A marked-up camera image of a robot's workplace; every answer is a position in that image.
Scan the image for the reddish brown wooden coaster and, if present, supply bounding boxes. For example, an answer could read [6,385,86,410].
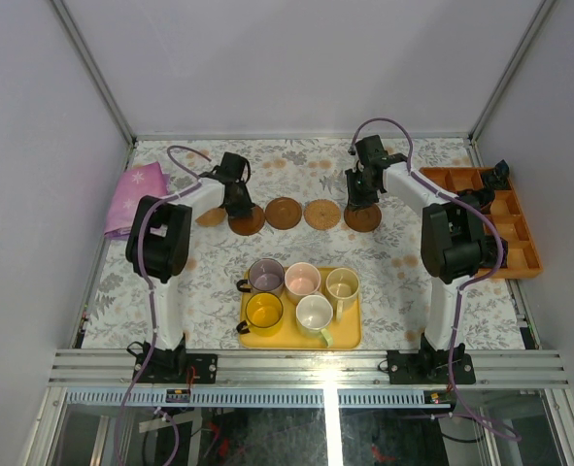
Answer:
[344,205,382,233]

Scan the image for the woven rattan coaster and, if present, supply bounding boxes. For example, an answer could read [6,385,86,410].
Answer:
[304,199,341,231]

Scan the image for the dark brown wooden coaster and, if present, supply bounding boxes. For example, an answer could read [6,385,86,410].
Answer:
[228,206,265,236]

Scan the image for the pale green mug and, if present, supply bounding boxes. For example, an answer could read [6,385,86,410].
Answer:
[325,268,360,322]

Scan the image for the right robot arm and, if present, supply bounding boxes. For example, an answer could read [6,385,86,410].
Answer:
[345,135,493,383]

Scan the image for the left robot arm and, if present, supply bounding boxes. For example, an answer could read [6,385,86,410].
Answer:
[125,152,255,383]

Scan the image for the pink cup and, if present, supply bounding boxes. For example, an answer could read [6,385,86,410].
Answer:
[285,262,321,305]

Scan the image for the purple folded cloth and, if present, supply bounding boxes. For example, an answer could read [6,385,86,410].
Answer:
[104,162,168,238]

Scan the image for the black coiled item middle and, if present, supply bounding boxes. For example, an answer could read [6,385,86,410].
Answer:
[457,187,495,215]

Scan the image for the black coiled item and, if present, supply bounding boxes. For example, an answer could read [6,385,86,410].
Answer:
[457,187,495,215]
[481,159,511,190]

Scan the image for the black coiled item top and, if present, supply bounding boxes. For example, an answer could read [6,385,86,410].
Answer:
[481,159,511,190]

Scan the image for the orange compartment organizer tray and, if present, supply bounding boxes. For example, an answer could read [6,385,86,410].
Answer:
[420,167,543,280]

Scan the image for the purple mug black handle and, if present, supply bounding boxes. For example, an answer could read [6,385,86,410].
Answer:
[236,258,285,297]

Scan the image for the white mug green handle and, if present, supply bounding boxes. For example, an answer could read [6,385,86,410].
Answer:
[295,293,334,348]

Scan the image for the yellow mug black handle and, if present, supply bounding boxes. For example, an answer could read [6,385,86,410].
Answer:
[236,293,284,337]

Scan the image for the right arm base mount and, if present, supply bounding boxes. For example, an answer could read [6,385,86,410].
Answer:
[387,349,476,385]

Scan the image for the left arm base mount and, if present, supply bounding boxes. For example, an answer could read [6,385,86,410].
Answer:
[139,350,219,385]

